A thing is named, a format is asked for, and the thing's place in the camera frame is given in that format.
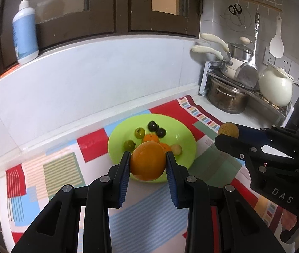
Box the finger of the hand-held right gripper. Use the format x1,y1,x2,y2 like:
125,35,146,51
237,123,299,148
214,134,299,174

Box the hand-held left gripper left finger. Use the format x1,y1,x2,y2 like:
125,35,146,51
11,151,131,253

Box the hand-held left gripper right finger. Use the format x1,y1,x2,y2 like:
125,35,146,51
165,151,280,253

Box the tan round fruit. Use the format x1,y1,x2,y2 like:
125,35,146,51
217,122,240,139

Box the large orange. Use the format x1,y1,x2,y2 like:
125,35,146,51
130,141,166,182

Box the green tangerine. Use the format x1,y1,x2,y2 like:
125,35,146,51
123,140,136,152

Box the green plate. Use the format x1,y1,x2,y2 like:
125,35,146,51
108,114,197,182

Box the large steel stockpot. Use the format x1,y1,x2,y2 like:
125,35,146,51
207,76,250,115

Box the small orange with stem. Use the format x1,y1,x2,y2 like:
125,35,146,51
142,133,160,144

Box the white ceramic pot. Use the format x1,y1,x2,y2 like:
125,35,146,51
259,65,295,107

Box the metal slotted spatula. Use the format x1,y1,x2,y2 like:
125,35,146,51
236,13,260,89

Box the colourful printed tablecloth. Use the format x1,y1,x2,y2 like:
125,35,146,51
5,95,299,253

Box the white saucepan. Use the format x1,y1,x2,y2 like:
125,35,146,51
219,57,245,79

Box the metal dish rack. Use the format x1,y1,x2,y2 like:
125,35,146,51
199,61,295,127

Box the stainless pot with lid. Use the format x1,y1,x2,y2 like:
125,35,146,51
227,37,255,62

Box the white rice paddle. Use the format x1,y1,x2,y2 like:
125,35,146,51
269,16,285,58

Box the dark wooden cabinet door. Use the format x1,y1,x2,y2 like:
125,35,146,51
127,0,202,39
0,0,126,77

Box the white and blue pump bottle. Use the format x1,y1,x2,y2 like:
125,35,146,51
12,0,39,65

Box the white wall socket strip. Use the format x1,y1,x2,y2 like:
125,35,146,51
263,47,299,86

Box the cream pan handle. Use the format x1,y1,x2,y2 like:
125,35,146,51
200,33,230,54
191,45,225,61

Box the black handled scissors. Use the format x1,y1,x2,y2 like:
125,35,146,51
228,3,247,31

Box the wooden hook rail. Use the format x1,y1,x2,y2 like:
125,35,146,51
235,0,283,12

